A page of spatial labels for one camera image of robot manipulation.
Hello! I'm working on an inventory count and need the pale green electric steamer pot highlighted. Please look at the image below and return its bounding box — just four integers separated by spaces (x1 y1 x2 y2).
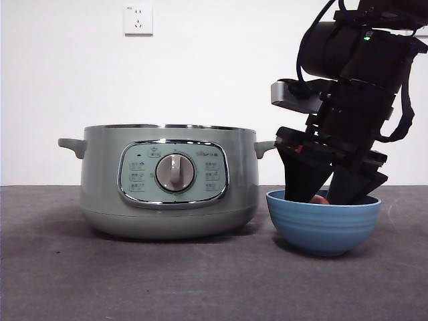
58 123 277 240

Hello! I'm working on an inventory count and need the blue ribbed bowl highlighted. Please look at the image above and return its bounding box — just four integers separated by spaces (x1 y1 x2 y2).
265 189 382 257

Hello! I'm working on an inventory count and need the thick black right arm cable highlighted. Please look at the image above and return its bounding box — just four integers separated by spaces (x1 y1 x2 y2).
377 43 417 142

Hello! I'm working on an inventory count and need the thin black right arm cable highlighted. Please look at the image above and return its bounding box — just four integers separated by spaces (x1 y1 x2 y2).
296 0 347 100

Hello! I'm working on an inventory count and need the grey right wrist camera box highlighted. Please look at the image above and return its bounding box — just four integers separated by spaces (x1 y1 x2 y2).
270 79 322 113

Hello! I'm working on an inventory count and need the white wall socket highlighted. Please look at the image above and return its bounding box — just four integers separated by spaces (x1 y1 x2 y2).
124 5 154 37

